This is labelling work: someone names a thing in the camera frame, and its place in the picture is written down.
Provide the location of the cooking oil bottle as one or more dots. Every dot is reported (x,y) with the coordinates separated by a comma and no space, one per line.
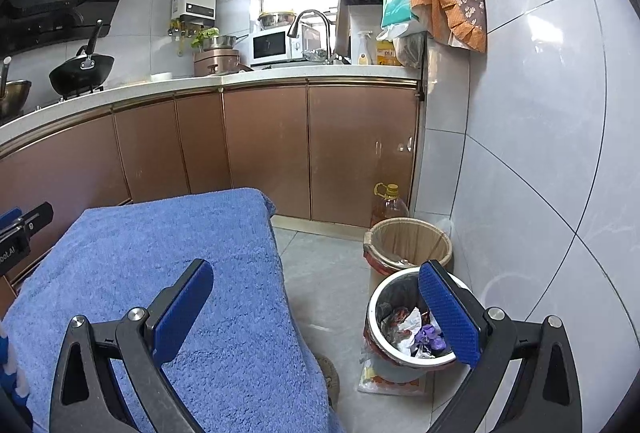
(387,203)

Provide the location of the chrome kitchen faucet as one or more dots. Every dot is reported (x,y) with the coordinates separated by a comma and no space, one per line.
(308,42)

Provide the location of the black wok pan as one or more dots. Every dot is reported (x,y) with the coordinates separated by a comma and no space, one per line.
(85,72)

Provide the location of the blue towel cloth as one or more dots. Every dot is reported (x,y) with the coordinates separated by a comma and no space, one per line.
(244,366)

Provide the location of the white tissue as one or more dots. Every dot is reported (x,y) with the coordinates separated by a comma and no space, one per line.
(404,326)

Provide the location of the white rimmed metal trash bin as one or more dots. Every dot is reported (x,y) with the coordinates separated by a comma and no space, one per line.
(397,365)

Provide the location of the white microwave oven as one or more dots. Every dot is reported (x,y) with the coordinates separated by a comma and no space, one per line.
(271,46)

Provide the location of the yellow package on counter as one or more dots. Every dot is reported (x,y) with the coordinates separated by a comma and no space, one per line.
(386,54)

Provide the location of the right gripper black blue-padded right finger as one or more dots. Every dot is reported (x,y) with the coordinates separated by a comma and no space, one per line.
(544,396)

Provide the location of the blue white gloved left hand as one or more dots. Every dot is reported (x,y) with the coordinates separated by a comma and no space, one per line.
(13,380)

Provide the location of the white spray bottle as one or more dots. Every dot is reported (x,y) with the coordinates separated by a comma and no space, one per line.
(364,57)

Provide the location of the brown kitchen cabinet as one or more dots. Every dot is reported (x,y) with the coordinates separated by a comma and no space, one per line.
(316,149)

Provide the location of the wooden beige trash bin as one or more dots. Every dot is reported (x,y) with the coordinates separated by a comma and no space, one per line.
(396,244)

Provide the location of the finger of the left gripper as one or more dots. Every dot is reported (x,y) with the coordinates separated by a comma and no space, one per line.
(8,218)

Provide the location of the brown rice cooker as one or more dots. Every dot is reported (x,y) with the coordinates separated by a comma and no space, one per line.
(218,61)

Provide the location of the purple white wrapper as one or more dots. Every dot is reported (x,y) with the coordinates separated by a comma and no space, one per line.
(428,343)

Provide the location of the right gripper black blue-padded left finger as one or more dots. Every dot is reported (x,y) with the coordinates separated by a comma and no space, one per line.
(86,396)

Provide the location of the brass metal pot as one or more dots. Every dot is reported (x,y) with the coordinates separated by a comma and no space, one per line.
(13,94)

